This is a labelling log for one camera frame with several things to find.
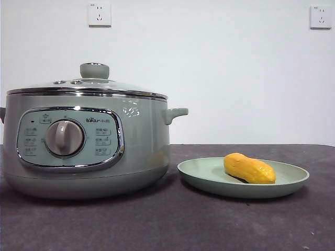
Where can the glass lid with green knob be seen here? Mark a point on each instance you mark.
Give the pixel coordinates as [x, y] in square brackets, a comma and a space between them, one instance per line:
[94, 71]

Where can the yellow corn cob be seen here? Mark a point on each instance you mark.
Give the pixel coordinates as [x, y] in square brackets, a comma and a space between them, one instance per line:
[248, 168]

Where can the pale green electric steamer pot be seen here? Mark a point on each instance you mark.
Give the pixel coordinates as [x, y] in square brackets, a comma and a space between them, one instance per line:
[141, 146]

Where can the pale green round plate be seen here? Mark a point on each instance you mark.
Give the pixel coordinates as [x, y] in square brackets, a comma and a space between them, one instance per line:
[199, 172]

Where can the white wall socket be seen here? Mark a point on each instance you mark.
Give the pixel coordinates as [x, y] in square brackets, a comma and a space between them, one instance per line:
[320, 17]
[99, 15]

